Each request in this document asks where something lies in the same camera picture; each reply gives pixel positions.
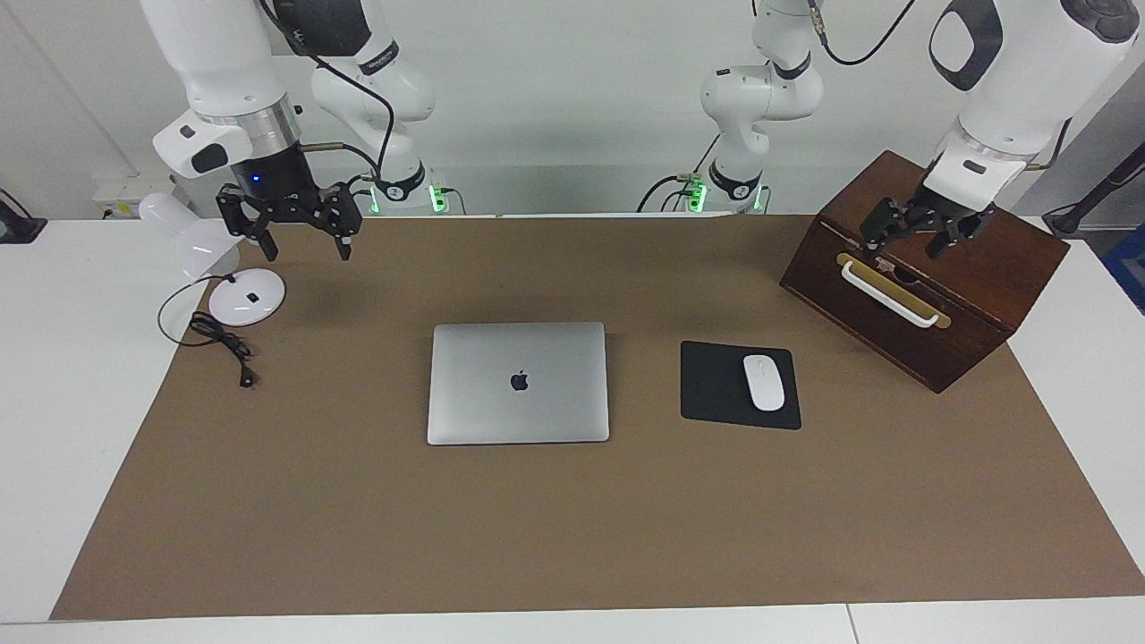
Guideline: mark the dark brown wooden box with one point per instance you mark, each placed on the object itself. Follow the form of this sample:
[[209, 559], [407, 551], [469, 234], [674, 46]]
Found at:
[[975, 268]]

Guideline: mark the brown table mat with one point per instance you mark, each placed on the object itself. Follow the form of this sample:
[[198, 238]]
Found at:
[[537, 519]]

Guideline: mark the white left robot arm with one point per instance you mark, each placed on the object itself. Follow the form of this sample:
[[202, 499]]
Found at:
[[1020, 80]]

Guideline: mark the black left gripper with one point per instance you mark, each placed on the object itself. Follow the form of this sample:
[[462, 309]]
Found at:
[[935, 210]]

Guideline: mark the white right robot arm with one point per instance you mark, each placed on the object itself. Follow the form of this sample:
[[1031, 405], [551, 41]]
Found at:
[[224, 54]]

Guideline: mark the blue crate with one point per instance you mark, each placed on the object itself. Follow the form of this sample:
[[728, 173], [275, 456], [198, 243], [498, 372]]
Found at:
[[1129, 268]]

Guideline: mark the silver laptop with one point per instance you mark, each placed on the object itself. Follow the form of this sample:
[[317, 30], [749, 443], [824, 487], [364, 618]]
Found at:
[[519, 385]]

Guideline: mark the white wall power strip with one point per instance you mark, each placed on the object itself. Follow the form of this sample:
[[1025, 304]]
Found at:
[[125, 192]]

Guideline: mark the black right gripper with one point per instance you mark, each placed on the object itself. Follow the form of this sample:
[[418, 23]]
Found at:
[[268, 179]]

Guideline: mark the white computer mouse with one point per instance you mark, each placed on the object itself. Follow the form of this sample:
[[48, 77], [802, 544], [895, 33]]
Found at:
[[764, 383]]

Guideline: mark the black clamp base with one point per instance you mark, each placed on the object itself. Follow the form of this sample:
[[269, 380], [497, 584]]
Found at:
[[18, 228]]

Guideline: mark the white desk lamp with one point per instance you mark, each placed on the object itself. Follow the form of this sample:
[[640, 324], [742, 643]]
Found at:
[[192, 237]]

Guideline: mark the black stand leg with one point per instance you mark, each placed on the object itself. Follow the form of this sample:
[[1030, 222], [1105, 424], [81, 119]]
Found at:
[[1096, 197]]

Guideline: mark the black mouse pad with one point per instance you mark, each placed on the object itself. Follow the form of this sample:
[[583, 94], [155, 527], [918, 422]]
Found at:
[[711, 385]]

